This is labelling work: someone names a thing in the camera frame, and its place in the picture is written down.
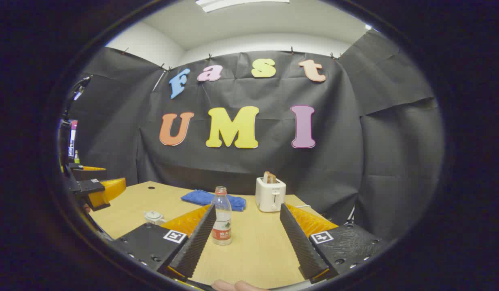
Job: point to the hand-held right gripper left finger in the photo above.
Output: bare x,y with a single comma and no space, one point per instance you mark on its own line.
197,238

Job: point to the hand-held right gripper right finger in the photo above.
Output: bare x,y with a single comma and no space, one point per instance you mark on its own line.
298,242

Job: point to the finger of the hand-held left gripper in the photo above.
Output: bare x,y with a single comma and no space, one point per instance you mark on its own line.
85,173
91,188

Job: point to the clear plastic water bottle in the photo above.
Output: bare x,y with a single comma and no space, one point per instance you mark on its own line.
222,218

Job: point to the white ceramic teacup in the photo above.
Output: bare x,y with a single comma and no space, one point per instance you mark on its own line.
156,221

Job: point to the white teacup lid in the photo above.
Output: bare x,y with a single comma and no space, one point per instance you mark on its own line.
154,214

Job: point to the green drink bottle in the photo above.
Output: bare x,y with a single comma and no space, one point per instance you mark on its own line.
77,157

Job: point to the computer monitor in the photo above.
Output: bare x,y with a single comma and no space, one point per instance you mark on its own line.
72,139

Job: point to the blue towel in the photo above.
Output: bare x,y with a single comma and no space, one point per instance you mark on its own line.
199,198

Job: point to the white toaster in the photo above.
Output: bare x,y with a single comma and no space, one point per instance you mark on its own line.
269,198

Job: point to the black backdrop cloth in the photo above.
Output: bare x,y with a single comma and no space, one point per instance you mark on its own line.
273,169

